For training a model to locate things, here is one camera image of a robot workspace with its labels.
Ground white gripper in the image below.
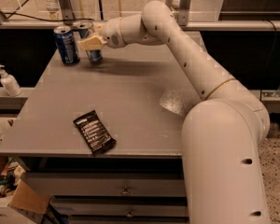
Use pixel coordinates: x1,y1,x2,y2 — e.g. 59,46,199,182
77,18,125,50

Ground red bull can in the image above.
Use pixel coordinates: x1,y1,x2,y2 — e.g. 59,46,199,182
77,21,103,65

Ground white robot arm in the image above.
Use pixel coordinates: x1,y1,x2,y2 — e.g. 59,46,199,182
78,1,272,224

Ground blue pepsi can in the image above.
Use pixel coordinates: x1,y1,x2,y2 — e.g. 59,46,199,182
53,25,79,65

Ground black snack bar wrapper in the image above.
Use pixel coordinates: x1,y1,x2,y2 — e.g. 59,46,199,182
73,110,117,156

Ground white pump bottle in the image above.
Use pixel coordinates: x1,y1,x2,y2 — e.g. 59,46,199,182
0,64,21,97

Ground grey drawer cabinet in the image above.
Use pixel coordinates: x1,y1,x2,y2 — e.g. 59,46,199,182
0,44,199,224

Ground cardboard box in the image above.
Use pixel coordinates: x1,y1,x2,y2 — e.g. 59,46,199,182
0,127,49,224

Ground black cable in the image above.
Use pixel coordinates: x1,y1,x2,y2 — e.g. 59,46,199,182
0,0,96,23

